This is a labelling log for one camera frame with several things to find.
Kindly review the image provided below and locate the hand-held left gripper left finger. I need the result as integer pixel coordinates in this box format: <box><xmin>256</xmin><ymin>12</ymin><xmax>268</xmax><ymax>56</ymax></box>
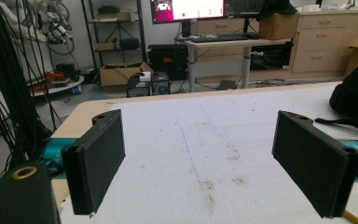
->
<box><xmin>61</xmin><ymin>108</ymin><xmax>127</xmax><ymax>217</ymax></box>

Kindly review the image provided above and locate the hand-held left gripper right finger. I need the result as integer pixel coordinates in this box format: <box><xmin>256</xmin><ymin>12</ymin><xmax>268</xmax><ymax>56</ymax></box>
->
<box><xmin>271</xmin><ymin>109</ymin><xmax>358</xmax><ymax>219</ymax></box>

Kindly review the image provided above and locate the round white platform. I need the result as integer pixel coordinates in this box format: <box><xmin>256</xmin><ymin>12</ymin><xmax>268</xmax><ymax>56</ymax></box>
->
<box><xmin>27</xmin><ymin>75</ymin><xmax>85</xmax><ymax>98</ymax></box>

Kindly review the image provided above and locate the black bag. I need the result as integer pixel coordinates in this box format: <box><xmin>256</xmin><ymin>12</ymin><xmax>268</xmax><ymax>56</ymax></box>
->
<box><xmin>328</xmin><ymin>57</ymin><xmax>358</xmax><ymax>137</ymax></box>

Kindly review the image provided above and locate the large open cardboard box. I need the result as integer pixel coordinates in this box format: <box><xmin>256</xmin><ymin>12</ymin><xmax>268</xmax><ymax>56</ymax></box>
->
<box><xmin>99</xmin><ymin>61</ymin><xmax>155</xmax><ymax>89</ymax></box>

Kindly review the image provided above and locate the black computer tower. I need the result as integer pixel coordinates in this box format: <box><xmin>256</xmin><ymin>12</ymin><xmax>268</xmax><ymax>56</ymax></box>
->
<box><xmin>126</xmin><ymin>71</ymin><xmax>172</xmax><ymax>98</ymax></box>

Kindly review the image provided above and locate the red tool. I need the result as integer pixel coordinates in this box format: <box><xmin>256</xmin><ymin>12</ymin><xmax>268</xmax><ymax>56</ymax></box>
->
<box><xmin>44</xmin><ymin>70</ymin><xmax>67</xmax><ymax>83</ymax></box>

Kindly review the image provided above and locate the black box under desk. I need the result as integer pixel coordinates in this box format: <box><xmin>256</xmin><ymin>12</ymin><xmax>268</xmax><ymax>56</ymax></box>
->
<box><xmin>249</xmin><ymin>41</ymin><xmax>294</xmax><ymax>72</ymax></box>

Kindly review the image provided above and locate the small cardboard box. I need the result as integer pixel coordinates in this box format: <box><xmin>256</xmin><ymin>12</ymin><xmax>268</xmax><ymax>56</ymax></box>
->
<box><xmin>96</xmin><ymin>41</ymin><xmax>117</xmax><ymax>52</ymax></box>

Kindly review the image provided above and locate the wooden drawer cabinet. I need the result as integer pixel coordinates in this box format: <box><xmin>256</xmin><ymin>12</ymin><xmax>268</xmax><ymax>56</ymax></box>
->
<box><xmin>291</xmin><ymin>8</ymin><xmax>358</xmax><ymax>79</ymax></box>

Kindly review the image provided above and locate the black equipment case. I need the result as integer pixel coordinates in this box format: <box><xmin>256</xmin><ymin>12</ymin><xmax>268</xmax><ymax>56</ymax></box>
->
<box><xmin>146</xmin><ymin>43</ymin><xmax>189</xmax><ymax>82</ymax></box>

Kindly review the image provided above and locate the wooden desk with grey legs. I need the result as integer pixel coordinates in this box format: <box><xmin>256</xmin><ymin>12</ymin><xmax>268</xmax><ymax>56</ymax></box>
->
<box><xmin>184</xmin><ymin>37</ymin><xmax>293</xmax><ymax>93</ymax></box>

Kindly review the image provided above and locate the cardboard box with black cloth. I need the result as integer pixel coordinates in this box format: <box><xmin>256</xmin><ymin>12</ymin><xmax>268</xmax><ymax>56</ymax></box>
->
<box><xmin>258</xmin><ymin>12</ymin><xmax>301</xmax><ymax>41</ymax></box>

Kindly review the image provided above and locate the black metal shelf rack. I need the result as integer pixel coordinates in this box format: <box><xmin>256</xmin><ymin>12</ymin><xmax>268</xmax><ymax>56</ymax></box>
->
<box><xmin>80</xmin><ymin>0</ymin><xmax>148</xmax><ymax>73</ymax></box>

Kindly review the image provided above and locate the flat cardboard box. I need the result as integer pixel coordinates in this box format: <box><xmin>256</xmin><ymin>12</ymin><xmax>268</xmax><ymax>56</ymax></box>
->
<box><xmin>96</xmin><ymin>11</ymin><xmax>132</xmax><ymax>22</ymax></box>

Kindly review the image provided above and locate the black keyboard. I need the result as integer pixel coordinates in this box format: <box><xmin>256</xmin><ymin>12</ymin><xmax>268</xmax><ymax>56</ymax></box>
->
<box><xmin>190</xmin><ymin>35</ymin><xmax>250</xmax><ymax>44</ymax></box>

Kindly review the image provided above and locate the black cloth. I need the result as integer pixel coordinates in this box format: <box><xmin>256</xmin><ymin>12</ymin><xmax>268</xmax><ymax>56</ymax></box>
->
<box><xmin>255</xmin><ymin>0</ymin><xmax>299</xmax><ymax>22</ymax></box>

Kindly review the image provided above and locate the small black desk speaker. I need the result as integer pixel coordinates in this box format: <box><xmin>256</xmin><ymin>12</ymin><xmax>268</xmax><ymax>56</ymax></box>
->
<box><xmin>181</xmin><ymin>20</ymin><xmax>192</xmax><ymax>38</ymax></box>

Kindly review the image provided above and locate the dark computer monitor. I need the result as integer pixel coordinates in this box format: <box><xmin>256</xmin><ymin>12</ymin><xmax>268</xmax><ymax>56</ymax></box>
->
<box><xmin>223</xmin><ymin>0</ymin><xmax>266</xmax><ymax>19</ymax></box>

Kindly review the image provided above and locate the computer monitor with pink screen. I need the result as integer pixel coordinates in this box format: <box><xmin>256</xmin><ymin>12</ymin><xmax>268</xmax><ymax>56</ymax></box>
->
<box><xmin>149</xmin><ymin>0</ymin><xmax>227</xmax><ymax>25</ymax></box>

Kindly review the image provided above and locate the black bag strap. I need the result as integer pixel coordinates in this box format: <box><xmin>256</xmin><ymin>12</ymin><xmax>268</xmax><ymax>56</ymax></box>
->
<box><xmin>314</xmin><ymin>117</ymin><xmax>358</xmax><ymax>126</ymax></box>

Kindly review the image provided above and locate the bundle of black cables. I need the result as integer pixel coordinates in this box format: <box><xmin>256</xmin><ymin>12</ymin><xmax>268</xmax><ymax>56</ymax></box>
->
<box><xmin>0</xmin><ymin>0</ymin><xmax>59</xmax><ymax>171</ymax></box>

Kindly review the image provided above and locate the white robot with cables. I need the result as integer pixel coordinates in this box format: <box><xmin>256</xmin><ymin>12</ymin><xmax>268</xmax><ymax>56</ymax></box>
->
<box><xmin>0</xmin><ymin>0</ymin><xmax>76</xmax><ymax>58</ymax></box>

